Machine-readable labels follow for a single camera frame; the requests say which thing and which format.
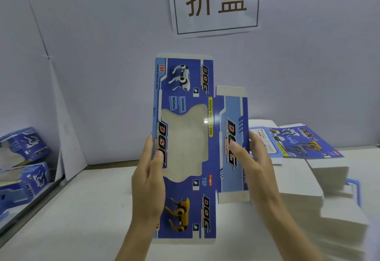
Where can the person's left hand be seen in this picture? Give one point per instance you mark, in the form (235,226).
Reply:
(148,186)

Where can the person's right hand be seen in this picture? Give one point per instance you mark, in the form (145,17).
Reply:
(258,178)

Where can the blue dog-print cardboard box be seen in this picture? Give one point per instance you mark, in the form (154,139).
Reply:
(190,210)

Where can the stack of boxes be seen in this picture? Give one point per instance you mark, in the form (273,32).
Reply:
(329,204)

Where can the pile of blue boxes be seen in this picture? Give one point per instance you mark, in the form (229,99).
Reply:
(24,148)

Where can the person's left forearm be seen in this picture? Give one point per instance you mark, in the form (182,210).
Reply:
(136,243)

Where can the person's right forearm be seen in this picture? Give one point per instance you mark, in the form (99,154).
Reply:
(291,237)

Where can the white paper wall sign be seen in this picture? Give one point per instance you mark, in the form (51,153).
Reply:
(214,23)

